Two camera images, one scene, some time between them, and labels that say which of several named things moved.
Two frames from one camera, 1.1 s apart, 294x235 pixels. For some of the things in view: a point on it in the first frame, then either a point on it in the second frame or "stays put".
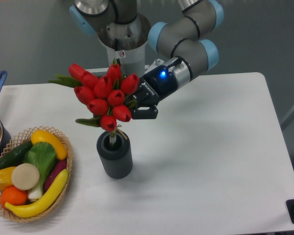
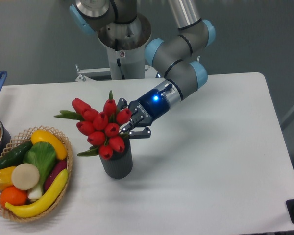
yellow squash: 59,148 stays put
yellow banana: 40,207 stays put
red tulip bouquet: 106,94 → 102,129
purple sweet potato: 59,166 stays put
